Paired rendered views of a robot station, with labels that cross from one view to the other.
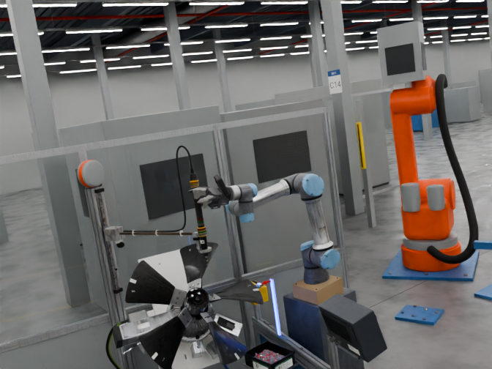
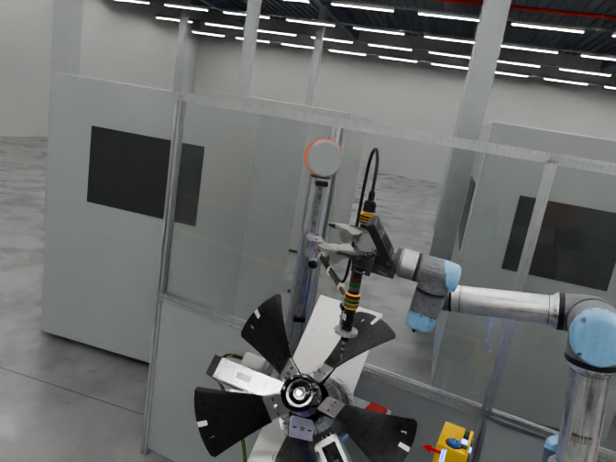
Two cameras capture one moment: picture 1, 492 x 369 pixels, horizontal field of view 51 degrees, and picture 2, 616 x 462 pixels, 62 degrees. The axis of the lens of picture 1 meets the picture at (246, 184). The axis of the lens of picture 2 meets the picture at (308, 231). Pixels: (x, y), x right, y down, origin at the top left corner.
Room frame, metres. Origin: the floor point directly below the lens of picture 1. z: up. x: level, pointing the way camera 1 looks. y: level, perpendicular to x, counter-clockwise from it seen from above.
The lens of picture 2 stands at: (1.48, -0.68, 2.05)
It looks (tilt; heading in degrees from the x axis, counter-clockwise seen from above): 13 degrees down; 47
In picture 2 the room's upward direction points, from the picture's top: 9 degrees clockwise
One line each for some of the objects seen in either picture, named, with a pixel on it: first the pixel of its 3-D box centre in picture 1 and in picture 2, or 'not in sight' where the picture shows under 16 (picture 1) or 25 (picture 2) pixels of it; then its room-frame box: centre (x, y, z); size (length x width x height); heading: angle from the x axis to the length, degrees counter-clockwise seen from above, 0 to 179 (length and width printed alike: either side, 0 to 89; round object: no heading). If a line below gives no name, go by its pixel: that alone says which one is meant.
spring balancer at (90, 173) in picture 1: (91, 173); (323, 158); (2.95, 0.87, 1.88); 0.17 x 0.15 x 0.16; 113
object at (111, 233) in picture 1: (113, 233); (313, 246); (2.90, 0.79, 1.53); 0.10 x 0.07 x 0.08; 58
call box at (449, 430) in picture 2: (254, 293); (453, 450); (2.99, 0.04, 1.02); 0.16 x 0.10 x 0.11; 23
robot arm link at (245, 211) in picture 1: (244, 210); (425, 306); (2.60, 0.02, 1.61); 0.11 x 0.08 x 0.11; 25
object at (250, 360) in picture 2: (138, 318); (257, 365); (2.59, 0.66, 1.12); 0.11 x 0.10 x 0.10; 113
